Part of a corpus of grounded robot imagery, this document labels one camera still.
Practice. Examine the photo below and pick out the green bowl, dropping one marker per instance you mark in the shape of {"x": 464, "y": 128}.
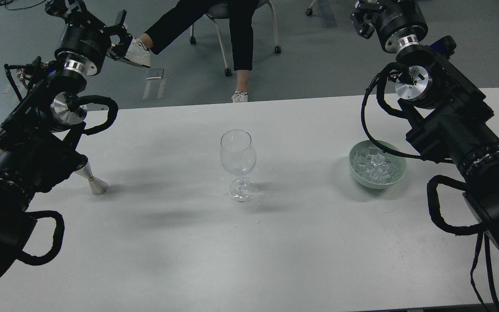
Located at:
{"x": 401, "y": 162}

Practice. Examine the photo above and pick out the steel cocktail jigger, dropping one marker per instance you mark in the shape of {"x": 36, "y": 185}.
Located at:
{"x": 97, "y": 186}

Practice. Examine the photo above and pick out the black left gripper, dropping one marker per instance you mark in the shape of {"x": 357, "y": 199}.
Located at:
{"x": 92, "y": 45}

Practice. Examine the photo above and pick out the pile of ice cubes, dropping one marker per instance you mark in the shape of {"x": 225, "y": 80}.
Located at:
{"x": 372, "y": 165}

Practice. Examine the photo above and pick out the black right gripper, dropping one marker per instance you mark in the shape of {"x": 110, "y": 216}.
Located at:
{"x": 391, "y": 21}

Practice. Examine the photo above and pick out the clear wine glass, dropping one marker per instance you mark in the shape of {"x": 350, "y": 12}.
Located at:
{"x": 238, "y": 157}

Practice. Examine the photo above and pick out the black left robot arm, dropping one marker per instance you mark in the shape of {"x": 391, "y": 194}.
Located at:
{"x": 39, "y": 137}

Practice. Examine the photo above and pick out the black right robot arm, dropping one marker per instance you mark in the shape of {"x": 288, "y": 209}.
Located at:
{"x": 446, "y": 111}

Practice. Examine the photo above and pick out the white rolling chair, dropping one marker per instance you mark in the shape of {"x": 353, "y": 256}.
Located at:
{"x": 220, "y": 12}

